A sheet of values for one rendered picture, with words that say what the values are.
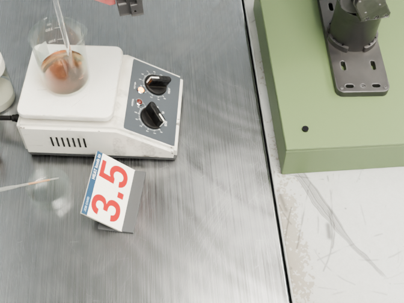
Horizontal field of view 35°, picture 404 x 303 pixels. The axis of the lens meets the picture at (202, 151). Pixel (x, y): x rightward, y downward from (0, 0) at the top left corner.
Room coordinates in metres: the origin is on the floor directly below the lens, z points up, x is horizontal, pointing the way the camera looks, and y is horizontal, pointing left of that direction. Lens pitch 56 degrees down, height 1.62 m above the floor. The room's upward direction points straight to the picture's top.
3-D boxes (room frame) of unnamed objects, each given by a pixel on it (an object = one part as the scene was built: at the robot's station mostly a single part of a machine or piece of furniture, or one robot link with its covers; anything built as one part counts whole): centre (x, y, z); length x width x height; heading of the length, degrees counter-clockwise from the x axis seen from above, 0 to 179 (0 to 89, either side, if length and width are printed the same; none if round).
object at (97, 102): (0.54, 0.17, 0.98); 0.12 x 0.12 x 0.01; 87
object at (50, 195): (0.42, 0.19, 0.91); 0.06 x 0.06 x 0.02
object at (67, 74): (0.54, 0.17, 1.03); 0.07 x 0.06 x 0.08; 102
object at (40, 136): (0.54, 0.14, 0.94); 0.22 x 0.13 x 0.08; 87
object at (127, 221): (0.41, 0.11, 0.92); 0.09 x 0.06 x 0.04; 173
